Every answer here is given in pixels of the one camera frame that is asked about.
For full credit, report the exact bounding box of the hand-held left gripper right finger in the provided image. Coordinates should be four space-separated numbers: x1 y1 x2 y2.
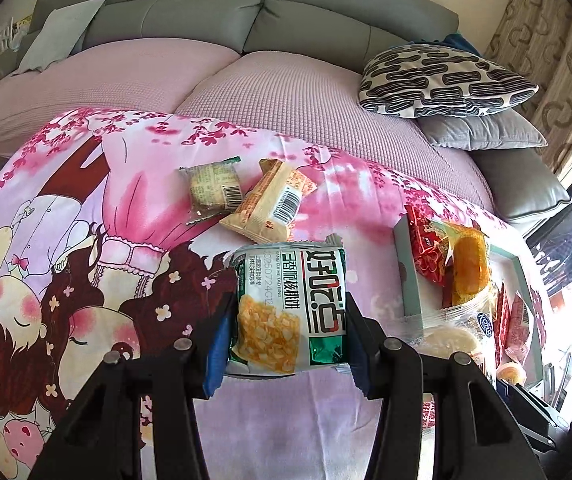
343 300 546 480

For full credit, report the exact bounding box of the red white snack packet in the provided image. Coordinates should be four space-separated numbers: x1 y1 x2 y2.
405 205 454 288

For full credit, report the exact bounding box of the orange beige barcode packet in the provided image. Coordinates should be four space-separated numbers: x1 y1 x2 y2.
219 158 318 242

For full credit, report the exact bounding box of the blue cloth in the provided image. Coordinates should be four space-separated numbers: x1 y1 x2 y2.
440 32 484 56

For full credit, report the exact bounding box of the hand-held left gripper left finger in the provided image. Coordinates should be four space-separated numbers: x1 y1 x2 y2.
28 292 237 480

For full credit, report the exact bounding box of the black white patterned pillow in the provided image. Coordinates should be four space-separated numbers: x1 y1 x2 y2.
357 44 540 120

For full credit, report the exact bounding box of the yellow cake clear packet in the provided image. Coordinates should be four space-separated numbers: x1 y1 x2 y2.
430 220 494 308

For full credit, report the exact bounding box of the light blue pillow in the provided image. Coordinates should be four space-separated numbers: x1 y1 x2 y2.
18 0 108 73

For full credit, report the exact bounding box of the beige patterned curtain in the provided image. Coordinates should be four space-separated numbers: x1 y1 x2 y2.
483 0 572 176

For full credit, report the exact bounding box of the white side rack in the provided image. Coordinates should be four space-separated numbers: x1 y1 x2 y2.
0 12 34 53

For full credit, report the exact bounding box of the teal cardboard box tray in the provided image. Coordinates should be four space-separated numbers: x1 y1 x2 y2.
393 212 549 391

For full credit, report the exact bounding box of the pink snack packet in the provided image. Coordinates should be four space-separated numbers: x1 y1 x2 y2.
508 292 531 361

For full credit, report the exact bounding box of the yellow jelly cup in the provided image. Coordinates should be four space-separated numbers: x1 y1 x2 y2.
496 362 524 386

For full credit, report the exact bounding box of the clear green-edged pastry packet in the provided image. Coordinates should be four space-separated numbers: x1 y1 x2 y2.
178 155 244 226

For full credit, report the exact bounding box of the green white snack packet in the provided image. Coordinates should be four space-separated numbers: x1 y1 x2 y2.
223 234 349 376

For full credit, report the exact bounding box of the black metal rack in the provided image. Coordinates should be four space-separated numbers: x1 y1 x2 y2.
526 212 572 291

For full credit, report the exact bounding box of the pink printed blanket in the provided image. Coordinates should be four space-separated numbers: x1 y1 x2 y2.
0 106 556 480

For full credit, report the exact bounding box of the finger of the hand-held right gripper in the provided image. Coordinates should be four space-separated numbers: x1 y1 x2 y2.
496 379 541 413

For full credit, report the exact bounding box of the grey pillow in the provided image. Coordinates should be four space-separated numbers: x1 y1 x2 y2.
418 107 549 152

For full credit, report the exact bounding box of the pink sofa cover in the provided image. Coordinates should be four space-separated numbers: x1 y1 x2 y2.
0 40 496 211

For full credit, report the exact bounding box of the clear white bun packet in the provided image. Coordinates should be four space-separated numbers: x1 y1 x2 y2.
406 285 499 386

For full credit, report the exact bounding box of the grey sofa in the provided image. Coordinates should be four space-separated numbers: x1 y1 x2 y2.
0 0 572 226

